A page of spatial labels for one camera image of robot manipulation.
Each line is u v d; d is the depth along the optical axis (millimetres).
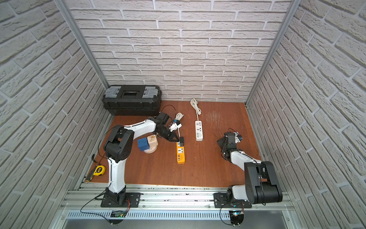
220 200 740
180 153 876
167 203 730
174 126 894
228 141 714
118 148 542
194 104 1146
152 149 902
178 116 1089
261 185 434
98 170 814
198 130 1001
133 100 974
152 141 874
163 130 828
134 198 746
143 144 852
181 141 897
